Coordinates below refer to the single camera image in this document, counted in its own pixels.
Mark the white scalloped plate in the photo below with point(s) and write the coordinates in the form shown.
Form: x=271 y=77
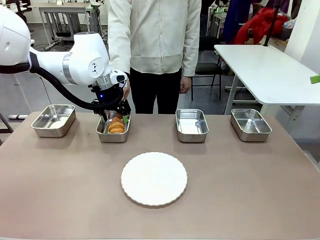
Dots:
x=153 y=178

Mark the red jacket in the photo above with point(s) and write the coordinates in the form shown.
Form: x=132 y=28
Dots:
x=257 y=22

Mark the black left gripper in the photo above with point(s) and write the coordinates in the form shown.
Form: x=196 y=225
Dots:
x=105 y=98

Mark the black folding chair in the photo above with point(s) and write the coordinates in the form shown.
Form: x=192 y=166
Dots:
x=208 y=67

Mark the white bar on floor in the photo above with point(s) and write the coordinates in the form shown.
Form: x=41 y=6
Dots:
x=17 y=116

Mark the black pole with base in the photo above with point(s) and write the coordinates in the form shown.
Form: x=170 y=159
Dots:
x=271 y=25

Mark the large white table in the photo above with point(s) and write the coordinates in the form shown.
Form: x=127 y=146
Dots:
x=270 y=72

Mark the person left forearm cream sleeve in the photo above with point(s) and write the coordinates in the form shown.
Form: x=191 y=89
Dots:
x=190 y=62

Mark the rectangular steel container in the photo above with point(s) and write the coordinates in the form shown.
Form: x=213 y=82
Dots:
x=192 y=125
x=112 y=137
x=250 y=125
x=53 y=121

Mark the person left hand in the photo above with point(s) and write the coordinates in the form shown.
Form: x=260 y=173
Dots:
x=185 y=85

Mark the golden brown croissant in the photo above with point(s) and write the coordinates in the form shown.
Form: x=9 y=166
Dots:
x=116 y=127

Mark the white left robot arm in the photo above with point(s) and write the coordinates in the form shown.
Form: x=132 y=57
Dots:
x=82 y=60

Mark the grey storage basket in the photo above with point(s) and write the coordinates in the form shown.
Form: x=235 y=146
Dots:
x=287 y=32

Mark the blue purple garment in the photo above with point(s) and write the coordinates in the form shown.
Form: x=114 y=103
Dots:
x=235 y=20

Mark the grey metal workbench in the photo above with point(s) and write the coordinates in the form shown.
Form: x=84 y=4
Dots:
x=62 y=8

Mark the person right forearm cream sleeve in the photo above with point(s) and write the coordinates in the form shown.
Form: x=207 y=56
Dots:
x=120 y=55

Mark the black trousers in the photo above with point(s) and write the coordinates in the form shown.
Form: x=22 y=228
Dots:
x=156 y=95

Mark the person right hand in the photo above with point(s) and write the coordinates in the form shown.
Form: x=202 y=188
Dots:
x=127 y=88

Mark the cream button shirt torso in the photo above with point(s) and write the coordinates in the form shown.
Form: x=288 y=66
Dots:
x=157 y=37

